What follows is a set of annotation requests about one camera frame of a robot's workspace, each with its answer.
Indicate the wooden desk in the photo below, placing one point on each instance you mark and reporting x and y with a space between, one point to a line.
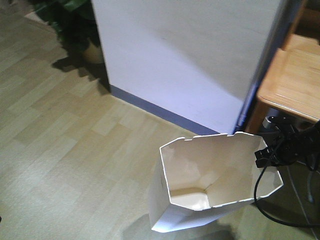
291 83

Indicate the white faceted trash bin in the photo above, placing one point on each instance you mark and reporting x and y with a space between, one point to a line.
199 180

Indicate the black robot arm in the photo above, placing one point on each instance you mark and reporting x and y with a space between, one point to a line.
309 140

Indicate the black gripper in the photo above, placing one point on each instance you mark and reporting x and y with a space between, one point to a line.
283 152

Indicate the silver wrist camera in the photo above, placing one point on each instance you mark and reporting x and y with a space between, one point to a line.
280 123

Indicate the green potted plant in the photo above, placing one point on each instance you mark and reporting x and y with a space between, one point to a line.
75 25

